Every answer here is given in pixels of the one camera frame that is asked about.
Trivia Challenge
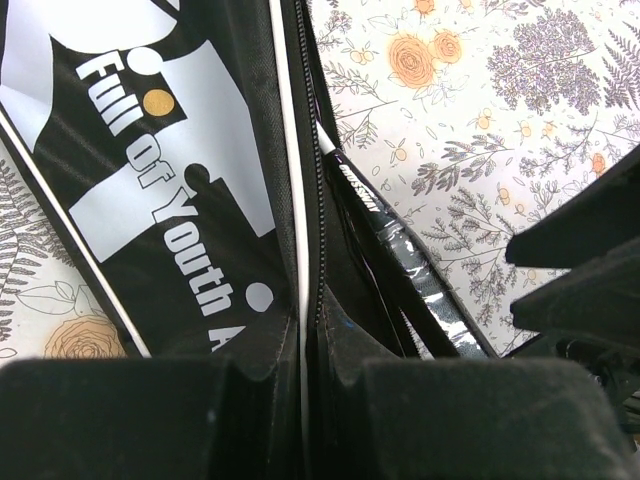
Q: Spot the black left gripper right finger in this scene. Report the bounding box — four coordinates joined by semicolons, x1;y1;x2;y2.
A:
305;299;636;480

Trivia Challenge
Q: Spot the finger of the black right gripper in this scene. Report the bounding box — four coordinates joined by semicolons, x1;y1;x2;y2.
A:
511;244;639;340
505;149;639;268

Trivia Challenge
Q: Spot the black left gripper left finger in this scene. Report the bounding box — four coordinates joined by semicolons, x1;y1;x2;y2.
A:
0;299;304;480

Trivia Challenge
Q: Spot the black badminton racket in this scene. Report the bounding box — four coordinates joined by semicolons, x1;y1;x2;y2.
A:
316;124;496;359

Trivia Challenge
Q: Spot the black racket cover bag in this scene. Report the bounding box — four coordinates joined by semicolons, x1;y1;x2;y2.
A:
0;0;421;361

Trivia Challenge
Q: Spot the floral tablecloth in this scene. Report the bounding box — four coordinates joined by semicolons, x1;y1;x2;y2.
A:
0;0;640;361

